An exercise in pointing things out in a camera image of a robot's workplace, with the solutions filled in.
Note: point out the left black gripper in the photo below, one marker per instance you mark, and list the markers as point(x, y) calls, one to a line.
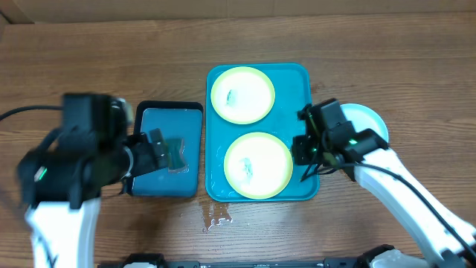
point(149, 161)

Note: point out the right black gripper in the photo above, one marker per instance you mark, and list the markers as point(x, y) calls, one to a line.
point(303, 158)

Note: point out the dark green sponge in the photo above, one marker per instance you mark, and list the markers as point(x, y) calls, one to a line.
point(175, 155)

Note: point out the yellow-green plate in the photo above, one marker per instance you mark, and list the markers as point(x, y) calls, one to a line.
point(258, 165)
point(242, 95)

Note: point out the light blue plate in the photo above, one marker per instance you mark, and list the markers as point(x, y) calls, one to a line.
point(364, 117)

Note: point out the yellow-green plate top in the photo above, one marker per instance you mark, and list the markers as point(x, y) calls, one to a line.
point(242, 95)

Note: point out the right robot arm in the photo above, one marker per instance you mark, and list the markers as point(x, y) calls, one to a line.
point(354, 139)

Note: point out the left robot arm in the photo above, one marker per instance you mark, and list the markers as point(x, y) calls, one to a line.
point(62, 178)

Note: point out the black tray with water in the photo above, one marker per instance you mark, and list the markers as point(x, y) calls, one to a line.
point(175, 119)

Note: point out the teal plastic serving tray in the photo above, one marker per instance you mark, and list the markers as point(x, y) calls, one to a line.
point(292, 88)

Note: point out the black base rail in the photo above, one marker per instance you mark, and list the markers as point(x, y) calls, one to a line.
point(260, 264)

